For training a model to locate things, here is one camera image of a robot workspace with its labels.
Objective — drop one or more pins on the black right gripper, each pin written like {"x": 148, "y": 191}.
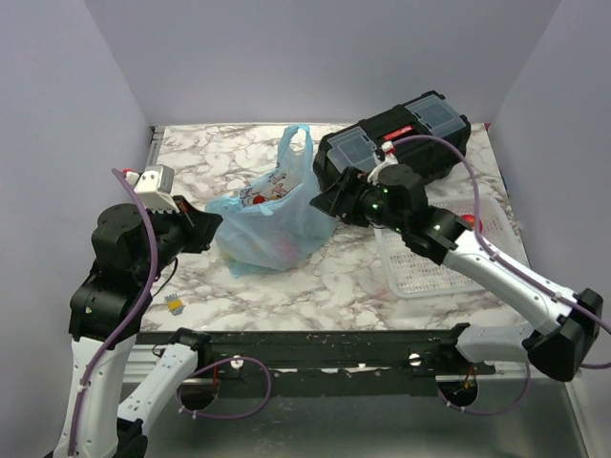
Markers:
{"x": 353, "y": 181}

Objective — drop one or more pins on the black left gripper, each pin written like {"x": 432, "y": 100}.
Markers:
{"x": 202, "y": 227}

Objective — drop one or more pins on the light blue plastic bag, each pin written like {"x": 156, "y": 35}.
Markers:
{"x": 277, "y": 235}

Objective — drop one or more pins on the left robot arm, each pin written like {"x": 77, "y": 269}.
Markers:
{"x": 106, "y": 314}

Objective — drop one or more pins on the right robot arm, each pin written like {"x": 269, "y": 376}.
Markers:
{"x": 561, "y": 324}

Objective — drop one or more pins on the small fake fruit cluster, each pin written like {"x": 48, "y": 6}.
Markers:
{"x": 259, "y": 194}

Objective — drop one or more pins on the red fake apple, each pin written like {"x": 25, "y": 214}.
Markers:
{"x": 471, "y": 220}

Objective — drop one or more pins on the yellow hex key set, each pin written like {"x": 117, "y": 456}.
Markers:
{"x": 174, "y": 304}

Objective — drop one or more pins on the white perforated plastic basket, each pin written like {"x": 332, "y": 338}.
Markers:
{"x": 411, "y": 276}

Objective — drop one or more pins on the black plastic toolbox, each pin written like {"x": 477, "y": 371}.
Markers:
{"x": 410, "y": 127}

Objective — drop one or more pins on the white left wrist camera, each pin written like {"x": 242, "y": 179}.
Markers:
{"x": 154, "y": 187}

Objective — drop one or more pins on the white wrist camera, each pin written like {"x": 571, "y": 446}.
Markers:
{"x": 154, "y": 187}
{"x": 383, "y": 157}

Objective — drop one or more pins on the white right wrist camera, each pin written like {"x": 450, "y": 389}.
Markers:
{"x": 383, "y": 157}

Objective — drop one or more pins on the aluminium frame rail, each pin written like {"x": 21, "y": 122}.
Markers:
{"x": 145, "y": 356}

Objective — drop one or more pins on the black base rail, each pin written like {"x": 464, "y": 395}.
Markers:
{"x": 315, "y": 364}

